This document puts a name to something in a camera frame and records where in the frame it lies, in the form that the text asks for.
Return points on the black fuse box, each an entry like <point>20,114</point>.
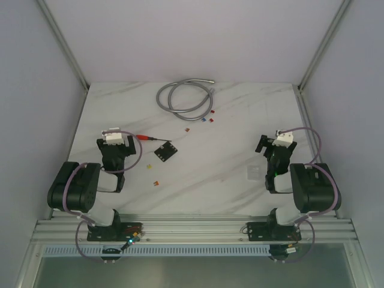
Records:
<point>165,151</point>

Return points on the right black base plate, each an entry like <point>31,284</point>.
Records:
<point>263,231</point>

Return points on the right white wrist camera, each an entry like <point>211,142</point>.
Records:
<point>283,139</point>

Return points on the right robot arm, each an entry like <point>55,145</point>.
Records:
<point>312,186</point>

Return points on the red handled screwdriver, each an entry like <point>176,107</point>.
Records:
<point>148,138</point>

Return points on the aluminium mounting rail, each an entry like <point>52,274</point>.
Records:
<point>193,229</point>

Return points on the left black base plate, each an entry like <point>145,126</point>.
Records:
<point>132,231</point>

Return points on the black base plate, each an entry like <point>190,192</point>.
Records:
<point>263,231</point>
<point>132,231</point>

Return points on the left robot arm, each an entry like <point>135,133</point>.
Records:
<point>75,188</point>

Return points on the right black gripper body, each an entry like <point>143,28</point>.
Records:
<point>267,153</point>

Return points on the slotted cable duct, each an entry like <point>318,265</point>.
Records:
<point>113,252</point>

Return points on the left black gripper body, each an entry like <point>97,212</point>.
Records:
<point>115,147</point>

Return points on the clear fuse box cover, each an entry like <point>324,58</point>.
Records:
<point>253,173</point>

